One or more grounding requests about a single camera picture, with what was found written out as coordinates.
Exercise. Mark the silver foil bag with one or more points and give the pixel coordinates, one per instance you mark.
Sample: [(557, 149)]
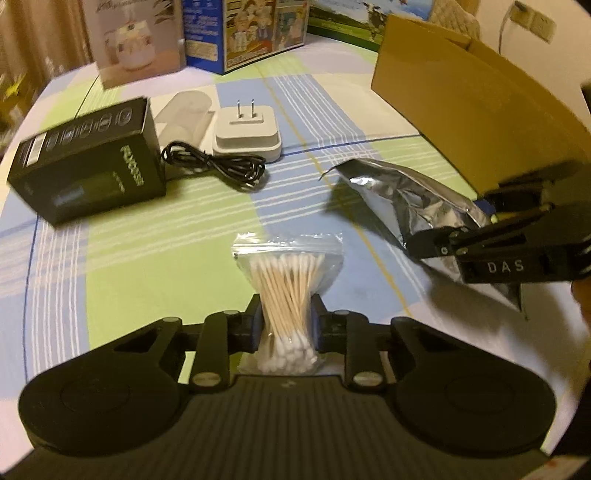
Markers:
[(408, 204)]

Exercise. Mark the clear plastic cover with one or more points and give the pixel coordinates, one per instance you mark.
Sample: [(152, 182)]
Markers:
[(185, 116)]

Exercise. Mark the bag of cotton swabs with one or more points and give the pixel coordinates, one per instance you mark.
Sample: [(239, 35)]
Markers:
[(286, 271)]

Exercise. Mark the brown curtain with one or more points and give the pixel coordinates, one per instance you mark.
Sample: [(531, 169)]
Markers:
[(43, 39)]

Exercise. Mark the light blue milk carton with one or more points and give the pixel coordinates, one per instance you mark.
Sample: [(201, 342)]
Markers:
[(361, 22)]

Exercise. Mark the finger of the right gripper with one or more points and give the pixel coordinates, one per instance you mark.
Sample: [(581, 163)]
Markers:
[(521, 197), (514, 237)]

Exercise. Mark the wall socket pair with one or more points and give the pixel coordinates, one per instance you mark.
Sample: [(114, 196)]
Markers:
[(532, 20)]

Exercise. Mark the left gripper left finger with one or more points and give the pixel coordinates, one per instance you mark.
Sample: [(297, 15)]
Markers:
[(221, 335)]

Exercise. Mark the tall blue milk carton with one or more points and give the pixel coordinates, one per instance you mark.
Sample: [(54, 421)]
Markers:
[(221, 36)]

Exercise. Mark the white humidifier box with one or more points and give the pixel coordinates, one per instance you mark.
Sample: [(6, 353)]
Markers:
[(131, 40)]

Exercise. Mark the white power adapter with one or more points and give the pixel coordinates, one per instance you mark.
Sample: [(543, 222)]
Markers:
[(251, 130)]

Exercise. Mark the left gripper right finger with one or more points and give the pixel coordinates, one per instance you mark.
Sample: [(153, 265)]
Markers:
[(359, 341)]

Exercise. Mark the black product box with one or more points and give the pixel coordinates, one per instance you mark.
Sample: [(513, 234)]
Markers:
[(96, 162)]

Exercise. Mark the quilted beige chair cover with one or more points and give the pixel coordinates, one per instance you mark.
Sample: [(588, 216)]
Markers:
[(457, 15)]

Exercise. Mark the person's right hand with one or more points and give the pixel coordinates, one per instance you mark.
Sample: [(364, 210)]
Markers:
[(581, 291)]

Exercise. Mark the brown cardboard box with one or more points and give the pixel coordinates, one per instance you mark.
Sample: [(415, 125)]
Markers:
[(489, 118)]

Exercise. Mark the plaid tablecloth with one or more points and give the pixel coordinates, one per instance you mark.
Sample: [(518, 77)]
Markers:
[(65, 291)]

